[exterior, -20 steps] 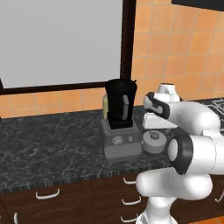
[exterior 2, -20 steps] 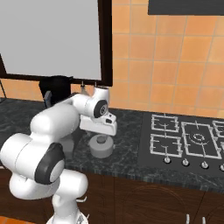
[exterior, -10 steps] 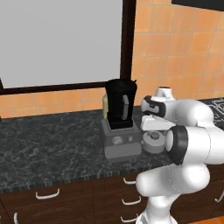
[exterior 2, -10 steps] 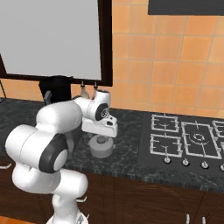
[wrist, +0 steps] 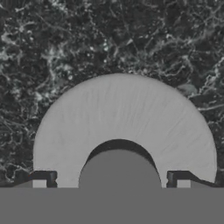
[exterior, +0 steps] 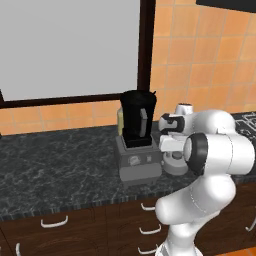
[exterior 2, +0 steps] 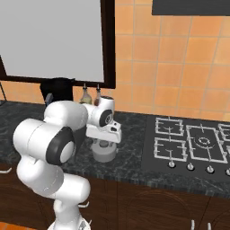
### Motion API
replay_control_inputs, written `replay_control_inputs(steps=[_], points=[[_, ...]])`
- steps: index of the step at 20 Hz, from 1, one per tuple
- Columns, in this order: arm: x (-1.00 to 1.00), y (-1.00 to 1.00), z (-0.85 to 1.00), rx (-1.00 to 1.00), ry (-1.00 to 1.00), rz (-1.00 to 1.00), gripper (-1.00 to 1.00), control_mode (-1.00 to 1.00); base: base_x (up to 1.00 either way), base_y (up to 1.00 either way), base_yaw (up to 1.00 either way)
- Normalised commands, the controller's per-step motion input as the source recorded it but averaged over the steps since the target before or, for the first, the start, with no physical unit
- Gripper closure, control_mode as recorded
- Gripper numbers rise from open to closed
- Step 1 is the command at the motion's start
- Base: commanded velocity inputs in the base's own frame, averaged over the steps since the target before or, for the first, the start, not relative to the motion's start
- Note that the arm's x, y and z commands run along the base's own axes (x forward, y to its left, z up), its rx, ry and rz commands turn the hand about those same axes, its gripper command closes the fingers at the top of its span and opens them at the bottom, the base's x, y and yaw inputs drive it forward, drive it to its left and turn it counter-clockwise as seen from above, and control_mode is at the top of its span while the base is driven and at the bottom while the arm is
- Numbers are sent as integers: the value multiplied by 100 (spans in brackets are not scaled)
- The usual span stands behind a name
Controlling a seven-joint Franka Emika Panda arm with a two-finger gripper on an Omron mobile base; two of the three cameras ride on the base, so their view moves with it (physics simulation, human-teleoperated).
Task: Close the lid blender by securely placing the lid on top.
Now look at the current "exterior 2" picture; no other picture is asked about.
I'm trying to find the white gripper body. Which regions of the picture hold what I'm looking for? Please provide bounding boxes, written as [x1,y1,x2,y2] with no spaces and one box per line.
[85,125,123,145]

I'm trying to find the pale oil bottle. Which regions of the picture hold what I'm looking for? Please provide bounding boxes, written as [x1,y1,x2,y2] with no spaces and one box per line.
[79,83,93,105]

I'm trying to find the dark brown sauce bottle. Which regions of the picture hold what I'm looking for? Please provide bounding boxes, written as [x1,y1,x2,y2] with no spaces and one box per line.
[93,84,103,107]

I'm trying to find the grey wall cupboard door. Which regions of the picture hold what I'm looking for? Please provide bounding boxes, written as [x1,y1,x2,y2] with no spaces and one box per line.
[0,0,117,90]

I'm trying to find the black gas hob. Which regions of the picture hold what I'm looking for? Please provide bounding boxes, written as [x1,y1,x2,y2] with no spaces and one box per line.
[139,114,230,181]

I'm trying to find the dark extractor hood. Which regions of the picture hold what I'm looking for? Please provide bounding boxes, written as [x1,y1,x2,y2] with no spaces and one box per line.
[151,0,230,17]

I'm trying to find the dark brown cupboard door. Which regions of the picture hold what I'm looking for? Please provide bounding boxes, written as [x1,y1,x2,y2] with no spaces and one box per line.
[0,162,61,230]
[117,181,211,230]
[208,195,230,230]

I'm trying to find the grey blender lid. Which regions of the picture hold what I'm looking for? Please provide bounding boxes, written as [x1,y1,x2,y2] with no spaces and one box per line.
[91,139,118,164]

